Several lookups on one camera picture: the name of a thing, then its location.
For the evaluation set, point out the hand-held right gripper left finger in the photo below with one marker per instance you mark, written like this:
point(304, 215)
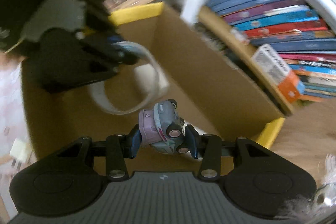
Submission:
point(135, 142)

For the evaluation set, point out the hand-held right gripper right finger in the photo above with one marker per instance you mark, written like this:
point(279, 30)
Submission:
point(191, 140)

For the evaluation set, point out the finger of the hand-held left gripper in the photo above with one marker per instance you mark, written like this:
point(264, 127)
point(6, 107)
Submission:
point(65, 69)
point(110, 48)

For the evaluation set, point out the grey and pink toy car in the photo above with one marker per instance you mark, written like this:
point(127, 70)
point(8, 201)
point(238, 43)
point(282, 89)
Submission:
point(168, 124)

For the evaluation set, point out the grey tape roll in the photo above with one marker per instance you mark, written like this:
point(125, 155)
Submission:
point(153, 74)

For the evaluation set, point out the yellow cardboard box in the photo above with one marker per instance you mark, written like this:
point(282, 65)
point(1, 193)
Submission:
point(197, 69)

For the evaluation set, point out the white pronged charger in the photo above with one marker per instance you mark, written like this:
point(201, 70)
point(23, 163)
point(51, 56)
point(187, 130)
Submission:
point(19, 148)

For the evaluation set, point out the white and orange carton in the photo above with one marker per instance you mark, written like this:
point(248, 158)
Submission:
point(275, 69)

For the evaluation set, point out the grey fluffy pompom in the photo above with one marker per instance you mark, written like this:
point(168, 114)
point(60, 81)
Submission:
point(296, 205)

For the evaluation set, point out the row of colourful books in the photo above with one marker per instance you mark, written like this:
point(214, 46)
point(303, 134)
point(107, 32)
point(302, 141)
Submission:
point(288, 24)

